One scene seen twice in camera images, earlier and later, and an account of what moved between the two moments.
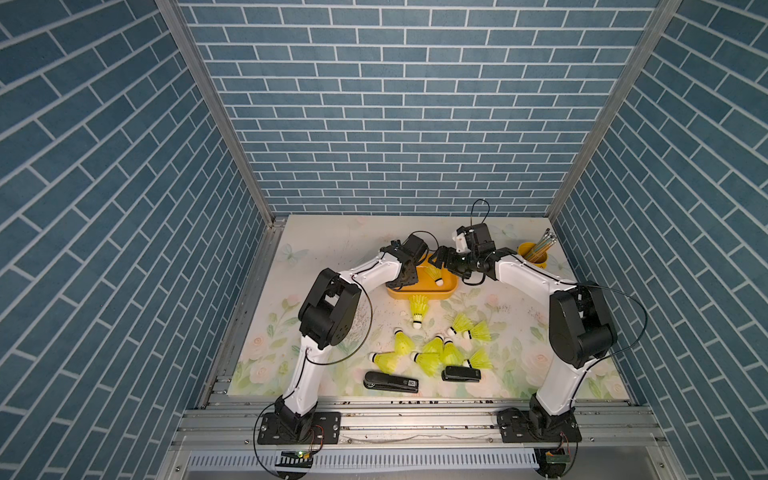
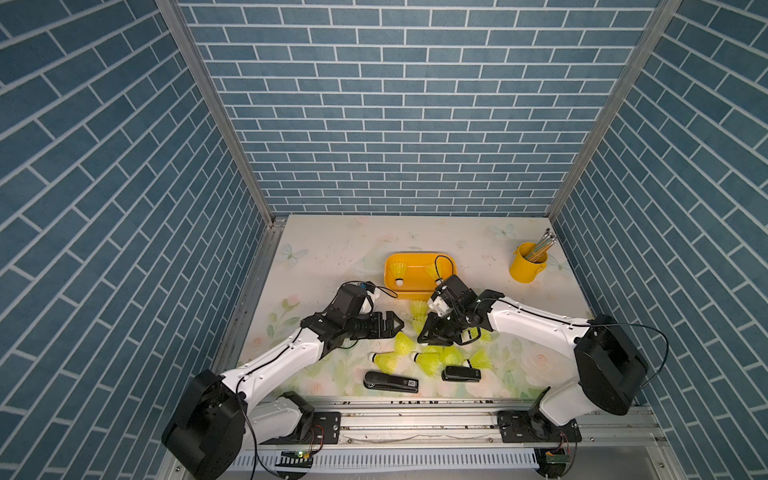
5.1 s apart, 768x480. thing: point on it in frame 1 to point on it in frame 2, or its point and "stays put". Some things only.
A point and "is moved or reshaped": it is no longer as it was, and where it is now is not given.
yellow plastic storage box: (427, 284) stays put
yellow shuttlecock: (419, 304) stays put
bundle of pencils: (546, 242) stays put
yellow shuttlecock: (430, 362) stays put
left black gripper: (412, 280) to (376, 331)
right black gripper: (442, 252) to (432, 334)
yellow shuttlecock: (435, 274) is moved or reshaped
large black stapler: (383, 381) stays put
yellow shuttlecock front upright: (451, 355) stays put
